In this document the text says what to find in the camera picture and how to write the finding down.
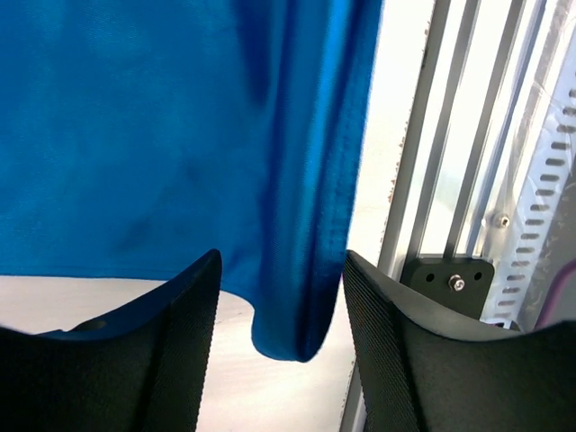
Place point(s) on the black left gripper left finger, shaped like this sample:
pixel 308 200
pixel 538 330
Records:
pixel 140 367

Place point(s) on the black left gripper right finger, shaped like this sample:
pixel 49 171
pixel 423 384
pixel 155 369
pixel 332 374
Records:
pixel 424 367

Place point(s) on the blue cloth napkin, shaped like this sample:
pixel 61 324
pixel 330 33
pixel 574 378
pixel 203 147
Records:
pixel 137 135

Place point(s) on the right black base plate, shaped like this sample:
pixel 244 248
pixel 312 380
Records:
pixel 459 283

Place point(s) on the slotted grey cable duct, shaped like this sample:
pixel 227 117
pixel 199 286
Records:
pixel 521 289

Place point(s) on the aluminium front rail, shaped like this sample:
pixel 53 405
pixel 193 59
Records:
pixel 482 64

